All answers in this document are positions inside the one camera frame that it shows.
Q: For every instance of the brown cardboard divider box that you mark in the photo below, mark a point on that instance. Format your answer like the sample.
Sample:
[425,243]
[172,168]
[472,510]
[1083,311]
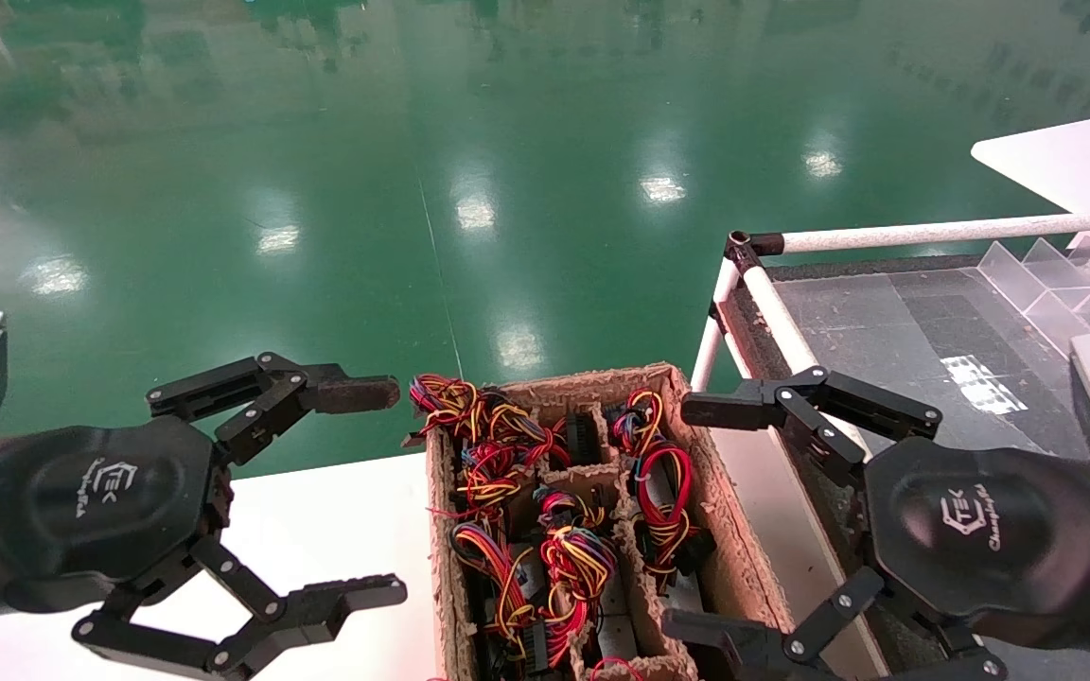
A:
[744,567]

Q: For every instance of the white table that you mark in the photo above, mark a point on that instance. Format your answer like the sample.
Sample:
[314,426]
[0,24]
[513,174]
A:
[1075,161]

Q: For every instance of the clear acrylic divider tray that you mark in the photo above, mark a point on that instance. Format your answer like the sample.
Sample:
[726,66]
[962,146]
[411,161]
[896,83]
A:
[886,312]

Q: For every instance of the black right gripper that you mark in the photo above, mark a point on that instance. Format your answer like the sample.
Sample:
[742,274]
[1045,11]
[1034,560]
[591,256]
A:
[980,530]

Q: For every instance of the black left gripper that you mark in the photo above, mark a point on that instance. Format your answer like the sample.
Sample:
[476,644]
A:
[81,501]

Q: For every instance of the white pipe rack frame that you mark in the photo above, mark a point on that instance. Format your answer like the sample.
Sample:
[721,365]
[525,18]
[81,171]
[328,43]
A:
[886,235]

